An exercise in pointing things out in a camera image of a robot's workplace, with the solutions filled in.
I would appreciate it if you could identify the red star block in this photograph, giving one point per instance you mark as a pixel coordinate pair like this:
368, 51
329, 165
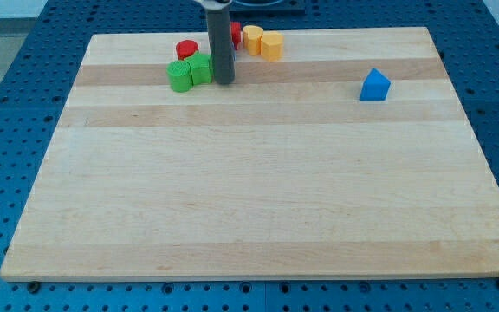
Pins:
236, 34

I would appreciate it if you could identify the green star block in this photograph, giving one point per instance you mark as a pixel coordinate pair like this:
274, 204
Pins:
200, 67

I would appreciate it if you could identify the wooden board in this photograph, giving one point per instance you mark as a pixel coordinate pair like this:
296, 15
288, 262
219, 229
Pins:
283, 174

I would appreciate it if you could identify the green cylinder block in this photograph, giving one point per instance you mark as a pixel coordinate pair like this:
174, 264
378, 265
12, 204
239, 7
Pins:
179, 75

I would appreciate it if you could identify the yellow hexagon block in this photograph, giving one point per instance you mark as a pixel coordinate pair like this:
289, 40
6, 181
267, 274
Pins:
272, 46

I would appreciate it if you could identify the yellow heart block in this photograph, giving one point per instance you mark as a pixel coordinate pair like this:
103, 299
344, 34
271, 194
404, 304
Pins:
252, 35

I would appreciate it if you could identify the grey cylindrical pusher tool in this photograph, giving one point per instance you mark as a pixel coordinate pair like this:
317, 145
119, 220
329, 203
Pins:
217, 14

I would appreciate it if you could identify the red cylinder block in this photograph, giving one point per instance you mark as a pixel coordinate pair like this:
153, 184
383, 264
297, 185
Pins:
186, 48

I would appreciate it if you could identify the blue triangle block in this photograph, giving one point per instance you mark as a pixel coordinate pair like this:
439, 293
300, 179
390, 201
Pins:
375, 87

